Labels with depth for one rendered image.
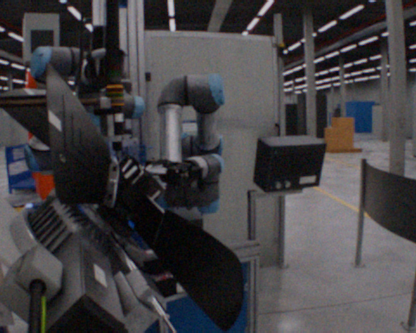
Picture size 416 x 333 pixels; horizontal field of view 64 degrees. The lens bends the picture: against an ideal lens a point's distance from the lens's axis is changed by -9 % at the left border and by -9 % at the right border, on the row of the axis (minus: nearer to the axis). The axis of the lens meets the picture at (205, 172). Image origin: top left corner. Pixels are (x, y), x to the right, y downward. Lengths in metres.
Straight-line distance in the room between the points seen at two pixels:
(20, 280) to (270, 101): 2.74
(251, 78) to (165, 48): 0.73
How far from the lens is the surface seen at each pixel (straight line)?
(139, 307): 0.56
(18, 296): 0.52
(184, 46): 2.83
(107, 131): 0.85
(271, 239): 3.24
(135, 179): 0.74
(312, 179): 1.50
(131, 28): 1.88
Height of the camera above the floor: 1.34
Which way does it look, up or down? 9 degrees down
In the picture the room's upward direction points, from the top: 2 degrees counter-clockwise
